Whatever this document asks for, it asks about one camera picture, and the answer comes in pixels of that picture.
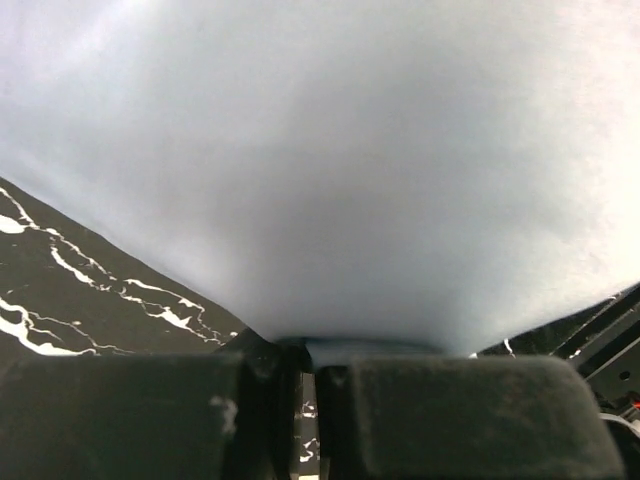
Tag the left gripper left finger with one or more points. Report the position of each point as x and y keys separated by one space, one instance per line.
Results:
x=228 y=414

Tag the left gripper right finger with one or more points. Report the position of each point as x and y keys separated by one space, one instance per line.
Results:
x=433 y=417

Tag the light blue pillowcase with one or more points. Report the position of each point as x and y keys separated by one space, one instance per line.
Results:
x=438 y=173

